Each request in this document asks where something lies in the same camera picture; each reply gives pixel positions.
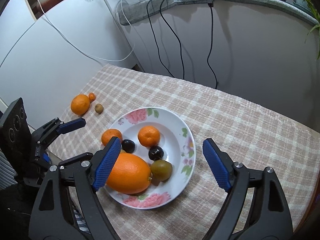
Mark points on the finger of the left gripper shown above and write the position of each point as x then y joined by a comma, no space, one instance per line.
75,158
50,131

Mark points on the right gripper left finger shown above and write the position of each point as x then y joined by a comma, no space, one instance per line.
52,216

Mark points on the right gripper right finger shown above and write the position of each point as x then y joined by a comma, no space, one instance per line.
269,216

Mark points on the mandarin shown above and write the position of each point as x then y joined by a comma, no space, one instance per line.
149,136
109,134

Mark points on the dark plum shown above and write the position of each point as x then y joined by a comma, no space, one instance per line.
155,153
128,146

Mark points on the green kiwi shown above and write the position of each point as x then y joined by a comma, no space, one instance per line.
161,170

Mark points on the large orange in plate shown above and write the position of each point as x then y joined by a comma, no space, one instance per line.
130,174

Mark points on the large orange on cloth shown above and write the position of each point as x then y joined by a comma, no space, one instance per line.
80,104

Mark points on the striped blue cloth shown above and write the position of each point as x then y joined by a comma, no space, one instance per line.
80,220

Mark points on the small brown kiwi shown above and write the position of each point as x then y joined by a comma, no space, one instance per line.
99,108

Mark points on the small kumquat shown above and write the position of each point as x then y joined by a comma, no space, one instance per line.
91,97

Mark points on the plaid beige tablecloth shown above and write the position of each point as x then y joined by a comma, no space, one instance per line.
249,133

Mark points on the floral white plate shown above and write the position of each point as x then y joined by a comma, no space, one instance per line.
178,145

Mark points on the grey sill mat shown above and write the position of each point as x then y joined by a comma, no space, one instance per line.
139,11

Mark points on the potted spider plant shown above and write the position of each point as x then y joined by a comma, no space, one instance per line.
310,7

